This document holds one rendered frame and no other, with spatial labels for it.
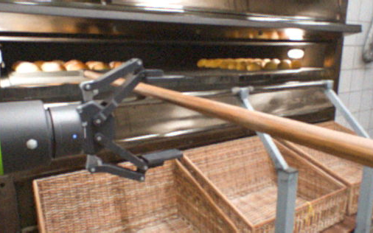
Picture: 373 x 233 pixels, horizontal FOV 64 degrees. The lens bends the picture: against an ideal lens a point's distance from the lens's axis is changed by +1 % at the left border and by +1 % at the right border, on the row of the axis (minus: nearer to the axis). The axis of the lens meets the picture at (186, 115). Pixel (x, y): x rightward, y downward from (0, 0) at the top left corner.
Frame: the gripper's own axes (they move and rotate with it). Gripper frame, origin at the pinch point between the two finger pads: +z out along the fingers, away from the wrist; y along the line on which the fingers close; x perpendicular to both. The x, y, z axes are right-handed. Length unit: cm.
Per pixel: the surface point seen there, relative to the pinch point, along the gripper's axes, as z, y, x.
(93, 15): 2, -22, -53
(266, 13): 88, -30, -62
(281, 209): 43, 35, -9
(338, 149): 6.7, -0.3, 26.0
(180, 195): 35, 48, -55
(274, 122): 7.0, -1.4, 16.3
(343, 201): 93, 50, -18
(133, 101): 4.7, 1.7, -30.3
